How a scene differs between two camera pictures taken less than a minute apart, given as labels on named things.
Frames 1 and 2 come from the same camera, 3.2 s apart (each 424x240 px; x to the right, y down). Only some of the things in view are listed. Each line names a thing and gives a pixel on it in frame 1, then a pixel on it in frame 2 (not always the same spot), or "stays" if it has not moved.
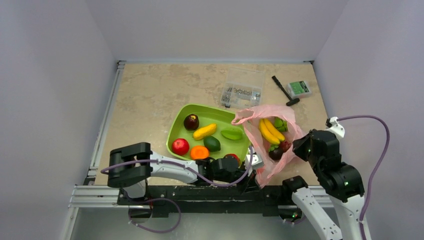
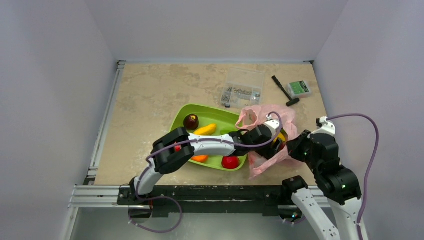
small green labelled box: (299, 89) stays
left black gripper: (244, 170) to (269, 152)
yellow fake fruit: (201, 132) stays
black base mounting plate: (263, 201) stays
